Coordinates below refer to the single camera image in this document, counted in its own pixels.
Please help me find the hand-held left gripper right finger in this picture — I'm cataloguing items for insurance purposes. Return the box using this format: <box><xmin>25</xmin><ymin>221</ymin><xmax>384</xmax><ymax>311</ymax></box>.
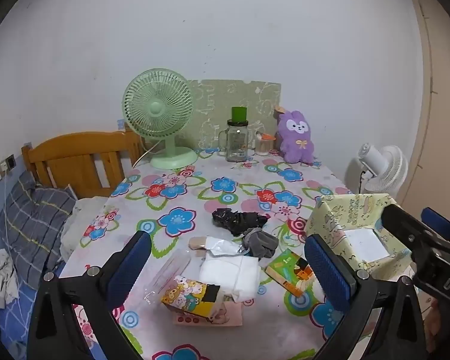
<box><xmin>304</xmin><ymin>233</ymin><xmax>428</xmax><ymax>360</ymax></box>

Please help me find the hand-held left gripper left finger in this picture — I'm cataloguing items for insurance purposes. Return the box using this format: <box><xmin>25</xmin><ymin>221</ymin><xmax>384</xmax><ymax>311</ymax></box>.
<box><xmin>26</xmin><ymin>230</ymin><xmax>152</xmax><ymax>360</ymax></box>

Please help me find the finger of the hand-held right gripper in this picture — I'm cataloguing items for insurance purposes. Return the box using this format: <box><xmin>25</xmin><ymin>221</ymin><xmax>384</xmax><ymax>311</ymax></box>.
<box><xmin>382</xmin><ymin>202</ymin><xmax>441</xmax><ymax>256</ymax></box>
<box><xmin>421</xmin><ymin>207</ymin><xmax>450</xmax><ymax>246</ymax></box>

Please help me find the yellow cartoon tissue packet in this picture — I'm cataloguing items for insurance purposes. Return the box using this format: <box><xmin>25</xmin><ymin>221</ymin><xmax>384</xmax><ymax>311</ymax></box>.
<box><xmin>160</xmin><ymin>275</ymin><xmax>221</xmax><ymax>323</ymax></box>

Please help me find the yellow patterned fabric storage box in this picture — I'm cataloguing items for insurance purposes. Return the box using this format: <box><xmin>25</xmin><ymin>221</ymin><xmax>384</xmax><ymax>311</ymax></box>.
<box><xmin>304</xmin><ymin>193</ymin><xmax>413</xmax><ymax>282</ymax></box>

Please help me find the grey cloth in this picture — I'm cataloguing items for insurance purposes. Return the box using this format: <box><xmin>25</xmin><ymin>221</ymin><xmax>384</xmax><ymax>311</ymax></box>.
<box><xmin>241</xmin><ymin>227</ymin><xmax>279</xmax><ymax>259</ymax></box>

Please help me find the clear bag with white contents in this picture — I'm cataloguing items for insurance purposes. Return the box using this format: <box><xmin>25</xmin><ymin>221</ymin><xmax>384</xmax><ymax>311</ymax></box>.
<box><xmin>204</xmin><ymin>237</ymin><xmax>248</xmax><ymax>259</ymax></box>

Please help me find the white towel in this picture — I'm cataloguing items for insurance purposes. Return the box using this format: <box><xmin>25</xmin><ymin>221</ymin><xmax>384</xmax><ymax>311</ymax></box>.
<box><xmin>199</xmin><ymin>249</ymin><xmax>261</xmax><ymax>302</ymax></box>

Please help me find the pink packet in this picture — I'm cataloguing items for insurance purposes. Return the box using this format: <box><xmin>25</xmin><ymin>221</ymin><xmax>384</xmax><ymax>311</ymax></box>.
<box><xmin>173</xmin><ymin>300</ymin><xmax>244</xmax><ymax>327</ymax></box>

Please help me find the clear plastic zip bag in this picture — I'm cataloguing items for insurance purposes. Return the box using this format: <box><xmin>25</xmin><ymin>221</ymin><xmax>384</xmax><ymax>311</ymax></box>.
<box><xmin>144</xmin><ymin>251</ymin><xmax>192</xmax><ymax>304</ymax></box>

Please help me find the white paper sheet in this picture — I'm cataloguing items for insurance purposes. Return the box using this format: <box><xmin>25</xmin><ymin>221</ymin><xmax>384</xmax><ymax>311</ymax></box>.
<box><xmin>343</xmin><ymin>227</ymin><xmax>391</xmax><ymax>265</ymax></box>

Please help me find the green card box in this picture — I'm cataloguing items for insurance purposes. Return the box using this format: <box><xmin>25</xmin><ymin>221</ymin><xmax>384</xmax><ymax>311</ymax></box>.
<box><xmin>265</xmin><ymin>248</ymin><xmax>319</xmax><ymax>298</ymax></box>

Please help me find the white standing fan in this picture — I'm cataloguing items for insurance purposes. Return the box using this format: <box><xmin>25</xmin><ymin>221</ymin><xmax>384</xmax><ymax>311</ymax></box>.
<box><xmin>357</xmin><ymin>142</ymin><xmax>409</xmax><ymax>196</ymax></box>

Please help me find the beige door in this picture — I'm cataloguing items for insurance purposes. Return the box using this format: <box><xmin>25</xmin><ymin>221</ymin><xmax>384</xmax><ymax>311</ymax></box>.
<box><xmin>409</xmin><ymin>0</ymin><xmax>450</xmax><ymax>229</ymax></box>

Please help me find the black plastic bag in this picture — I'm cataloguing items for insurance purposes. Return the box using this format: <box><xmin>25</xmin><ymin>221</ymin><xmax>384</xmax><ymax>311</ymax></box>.
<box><xmin>211</xmin><ymin>207</ymin><xmax>271</xmax><ymax>237</ymax></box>

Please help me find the grey plaid pillow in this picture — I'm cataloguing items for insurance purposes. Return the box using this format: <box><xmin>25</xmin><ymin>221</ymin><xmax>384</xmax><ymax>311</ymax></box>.
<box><xmin>0</xmin><ymin>170</ymin><xmax>77</xmax><ymax>289</ymax></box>

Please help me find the wooden bed headboard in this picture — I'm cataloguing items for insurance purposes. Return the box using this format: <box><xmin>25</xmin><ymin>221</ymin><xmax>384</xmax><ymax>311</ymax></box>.
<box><xmin>21</xmin><ymin>130</ymin><xmax>145</xmax><ymax>199</ymax></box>

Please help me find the purple plush bunny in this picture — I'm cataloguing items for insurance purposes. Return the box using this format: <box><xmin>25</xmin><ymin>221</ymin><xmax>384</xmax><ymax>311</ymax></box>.
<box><xmin>274</xmin><ymin>106</ymin><xmax>317</xmax><ymax>165</ymax></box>

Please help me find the crumpled white cloth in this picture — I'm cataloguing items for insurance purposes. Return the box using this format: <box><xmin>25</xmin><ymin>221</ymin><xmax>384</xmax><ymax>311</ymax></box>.
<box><xmin>0</xmin><ymin>249</ymin><xmax>19</xmax><ymax>308</ymax></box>

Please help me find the small jar with orange lid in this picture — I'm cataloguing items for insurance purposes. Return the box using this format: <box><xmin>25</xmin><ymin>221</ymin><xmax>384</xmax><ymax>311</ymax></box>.
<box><xmin>256</xmin><ymin>132</ymin><xmax>277</xmax><ymax>157</ymax></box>

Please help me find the blue bed sheet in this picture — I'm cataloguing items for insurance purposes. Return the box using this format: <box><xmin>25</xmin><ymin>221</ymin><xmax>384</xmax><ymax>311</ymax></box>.
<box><xmin>0</xmin><ymin>247</ymin><xmax>98</xmax><ymax>360</ymax></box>

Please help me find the green desk fan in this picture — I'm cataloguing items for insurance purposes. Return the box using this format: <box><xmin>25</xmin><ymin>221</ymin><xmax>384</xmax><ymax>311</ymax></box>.
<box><xmin>121</xmin><ymin>68</ymin><xmax>199</xmax><ymax>170</ymax></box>

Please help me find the glass mug with green lid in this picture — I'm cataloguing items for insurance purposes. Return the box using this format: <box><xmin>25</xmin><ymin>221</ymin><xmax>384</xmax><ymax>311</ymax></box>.
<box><xmin>218</xmin><ymin>107</ymin><xmax>256</xmax><ymax>163</ymax></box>

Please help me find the green patterned board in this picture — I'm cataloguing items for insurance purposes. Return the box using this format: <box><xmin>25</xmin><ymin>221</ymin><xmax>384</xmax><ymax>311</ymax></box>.
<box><xmin>187</xmin><ymin>79</ymin><xmax>282</xmax><ymax>151</ymax></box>

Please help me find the white fan cable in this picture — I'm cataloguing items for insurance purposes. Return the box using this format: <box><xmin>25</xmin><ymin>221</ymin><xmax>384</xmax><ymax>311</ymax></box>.
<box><xmin>132</xmin><ymin>139</ymin><xmax>162</xmax><ymax>169</ymax></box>

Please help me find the wall socket panel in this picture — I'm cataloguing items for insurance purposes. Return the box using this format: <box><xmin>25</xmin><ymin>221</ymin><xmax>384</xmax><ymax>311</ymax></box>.
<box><xmin>0</xmin><ymin>154</ymin><xmax>17</xmax><ymax>177</ymax></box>

